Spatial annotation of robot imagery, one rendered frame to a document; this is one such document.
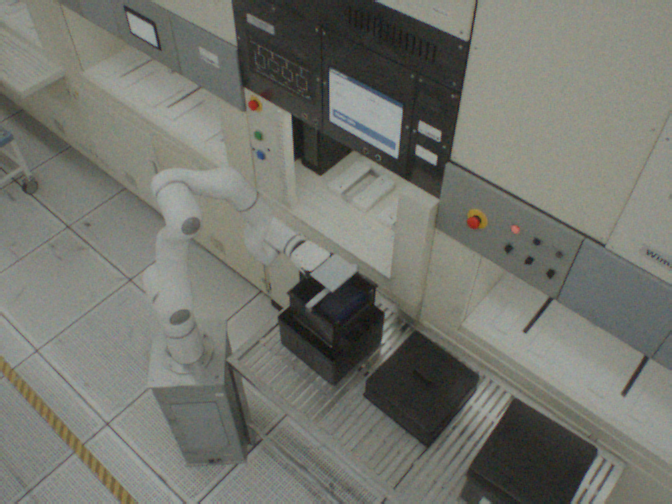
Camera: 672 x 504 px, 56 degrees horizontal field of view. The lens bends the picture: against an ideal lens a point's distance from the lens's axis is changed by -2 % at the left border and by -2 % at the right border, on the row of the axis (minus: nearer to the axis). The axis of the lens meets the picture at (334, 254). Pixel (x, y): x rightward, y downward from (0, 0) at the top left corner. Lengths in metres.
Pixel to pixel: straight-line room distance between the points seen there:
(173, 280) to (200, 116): 1.36
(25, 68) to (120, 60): 0.55
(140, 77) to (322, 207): 1.33
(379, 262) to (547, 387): 0.77
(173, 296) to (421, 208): 0.82
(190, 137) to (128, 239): 1.00
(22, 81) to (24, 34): 0.39
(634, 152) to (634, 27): 0.29
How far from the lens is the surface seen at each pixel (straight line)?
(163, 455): 3.16
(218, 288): 3.58
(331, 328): 2.08
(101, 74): 3.66
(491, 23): 1.64
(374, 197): 2.71
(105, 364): 3.46
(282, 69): 2.23
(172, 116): 3.26
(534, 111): 1.68
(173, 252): 1.97
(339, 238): 2.60
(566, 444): 2.10
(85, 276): 3.83
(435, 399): 2.24
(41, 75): 3.88
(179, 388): 2.45
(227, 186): 1.89
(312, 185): 2.80
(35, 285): 3.90
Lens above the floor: 2.84
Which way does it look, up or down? 51 degrees down
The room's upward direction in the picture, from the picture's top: straight up
